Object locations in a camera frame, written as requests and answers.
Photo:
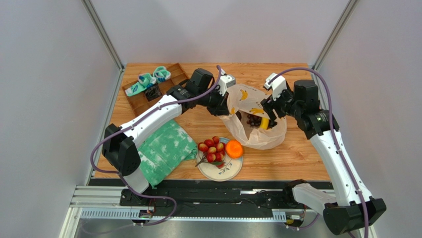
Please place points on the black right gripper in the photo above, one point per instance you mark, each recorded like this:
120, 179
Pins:
272, 109

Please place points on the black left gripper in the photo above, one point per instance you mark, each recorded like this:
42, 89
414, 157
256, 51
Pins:
221, 107

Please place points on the yellow fake banana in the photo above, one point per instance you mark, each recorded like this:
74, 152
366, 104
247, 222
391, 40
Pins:
264, 123

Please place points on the translucent white plastic bag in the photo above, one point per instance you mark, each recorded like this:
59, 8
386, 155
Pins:
243, 100

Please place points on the orange fake tangerine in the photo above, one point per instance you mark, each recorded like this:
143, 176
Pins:
234, 149

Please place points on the red fake fruit bunch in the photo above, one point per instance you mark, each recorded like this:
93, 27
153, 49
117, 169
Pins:
212, 151

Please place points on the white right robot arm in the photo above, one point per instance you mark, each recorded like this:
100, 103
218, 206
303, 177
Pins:
353, 206

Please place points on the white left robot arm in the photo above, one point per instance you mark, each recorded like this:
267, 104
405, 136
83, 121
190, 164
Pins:
120, 143

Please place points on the dark fake grape bunch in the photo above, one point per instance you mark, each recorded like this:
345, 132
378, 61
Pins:
253, 121

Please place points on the cream and blue ceramic plate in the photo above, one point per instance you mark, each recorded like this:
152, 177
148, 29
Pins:
231, 167

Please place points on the teal white rolled sock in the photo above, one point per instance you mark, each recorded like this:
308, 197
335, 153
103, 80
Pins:
161, 74

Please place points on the dark patterned folded sock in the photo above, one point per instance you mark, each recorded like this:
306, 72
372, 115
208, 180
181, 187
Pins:
153, 93

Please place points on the green white cloth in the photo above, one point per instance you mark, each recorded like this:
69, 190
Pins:
163, 151

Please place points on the white teal patterned sock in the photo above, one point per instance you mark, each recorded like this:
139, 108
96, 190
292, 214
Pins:
144, 82

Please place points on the wooden compartment tray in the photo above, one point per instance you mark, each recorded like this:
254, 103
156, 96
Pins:
139, 102

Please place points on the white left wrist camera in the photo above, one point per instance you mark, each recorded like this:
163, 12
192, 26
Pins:
226, 81

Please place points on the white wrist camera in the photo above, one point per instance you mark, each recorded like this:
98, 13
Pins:
277, 84
226, 81

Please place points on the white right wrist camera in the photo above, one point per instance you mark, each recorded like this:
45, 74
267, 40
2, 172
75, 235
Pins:
277, 84

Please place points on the aluminium frame rail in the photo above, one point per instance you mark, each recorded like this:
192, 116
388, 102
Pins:
96, 20

